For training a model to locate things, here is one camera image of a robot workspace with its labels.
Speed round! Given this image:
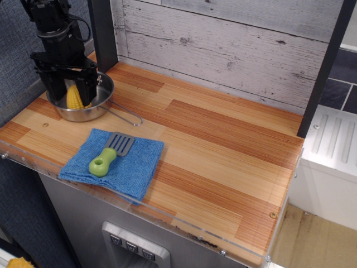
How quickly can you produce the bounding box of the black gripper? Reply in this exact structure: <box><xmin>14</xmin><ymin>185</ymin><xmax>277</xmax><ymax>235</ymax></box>
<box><xmin>30</xmin><ymin>37</ymin><xmax>98</xmax><ymax>106</ymax></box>

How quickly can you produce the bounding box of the yellow toy corn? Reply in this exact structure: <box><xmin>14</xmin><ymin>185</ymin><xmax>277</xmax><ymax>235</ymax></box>
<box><xmin>66</xmin><ymin>84</ymin><xmax>92</xmax><ymax>109</ymax></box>

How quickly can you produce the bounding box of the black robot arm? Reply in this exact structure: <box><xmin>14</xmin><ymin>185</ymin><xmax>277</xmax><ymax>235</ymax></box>
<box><xmin>21</xmin><ymin>1</ymin><xmax>98</xmax><ymax>106</ymax></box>

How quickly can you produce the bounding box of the clear acrylic table edge guard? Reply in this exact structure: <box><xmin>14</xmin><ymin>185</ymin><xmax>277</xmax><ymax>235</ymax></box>
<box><xmin>1</xmin><ymin>133</ymin><xmax>303</xmax><ymax>267</ymax></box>

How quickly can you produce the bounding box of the blue folded cloth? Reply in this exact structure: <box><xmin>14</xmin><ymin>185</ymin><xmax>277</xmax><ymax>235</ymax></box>
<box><xmin>59</xmin><ymin>128</ymin><xmax>164</xmax><ymax>205</ymax></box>

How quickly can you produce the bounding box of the grey dispenser button panel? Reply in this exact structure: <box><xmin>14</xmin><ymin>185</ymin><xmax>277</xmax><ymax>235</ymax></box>
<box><xmin>102</xmin><ymin>221</ymin><xmax>171</xmax><ymax>267</ymax></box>

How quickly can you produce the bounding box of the yellow object at bottom corner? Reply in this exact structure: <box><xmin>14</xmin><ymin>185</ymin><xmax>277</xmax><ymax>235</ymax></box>
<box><xmin>6</xmin><ymin>257</ymin><xmax>34</xmax><ymax>268</ymax></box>

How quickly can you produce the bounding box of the white ridged side cabinet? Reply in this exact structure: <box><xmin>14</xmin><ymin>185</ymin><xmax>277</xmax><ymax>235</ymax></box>
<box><xmin>288</xmin><ymin>106</ymin><xmax>356</xmax><ymax>229</ymax></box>

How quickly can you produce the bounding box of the silver pot with wire handle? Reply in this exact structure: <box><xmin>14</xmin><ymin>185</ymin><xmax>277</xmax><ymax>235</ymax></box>
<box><xmin>46</xmin><ymin>72</ymin><xmax>143</xmax><ymax>126</ymax></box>

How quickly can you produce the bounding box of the green handled grey spatula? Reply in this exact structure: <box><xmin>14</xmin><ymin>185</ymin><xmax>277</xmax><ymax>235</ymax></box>
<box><xmin>89</xmin><ymin>132</ymin><xmax>135</xmax><ymax>178</ymax></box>

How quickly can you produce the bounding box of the black right vertical post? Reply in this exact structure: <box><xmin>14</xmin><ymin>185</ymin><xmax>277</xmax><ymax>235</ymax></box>
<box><xmin>297</xmin><ymin>0</ymin><xmax>356</xmax><ymax>138</ymax></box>

